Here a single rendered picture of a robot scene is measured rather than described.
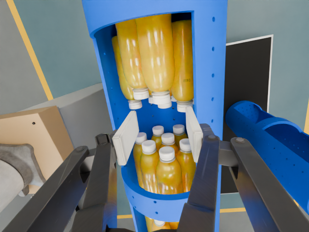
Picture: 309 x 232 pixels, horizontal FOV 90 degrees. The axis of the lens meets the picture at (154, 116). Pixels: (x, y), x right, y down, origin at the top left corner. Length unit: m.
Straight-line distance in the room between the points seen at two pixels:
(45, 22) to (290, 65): 2.16
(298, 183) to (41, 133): 0.95
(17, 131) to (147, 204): 0.47
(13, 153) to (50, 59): 1.29
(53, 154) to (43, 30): 1.41
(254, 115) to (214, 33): 1.34
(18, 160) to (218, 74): 0.63
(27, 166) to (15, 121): 0.15
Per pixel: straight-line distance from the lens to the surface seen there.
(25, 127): 0.63
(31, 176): 0.70
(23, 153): 0.67
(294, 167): 0.88
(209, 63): 0.29
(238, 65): 1.45
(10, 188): 0.65
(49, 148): 0.62
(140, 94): 0.37
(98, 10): 0.30
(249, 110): 1.56
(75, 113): 0.77
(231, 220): 2.61
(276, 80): 1.78
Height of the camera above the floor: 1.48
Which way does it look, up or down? 69 degrees down
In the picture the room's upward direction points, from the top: 167 degrees counter-clockwise
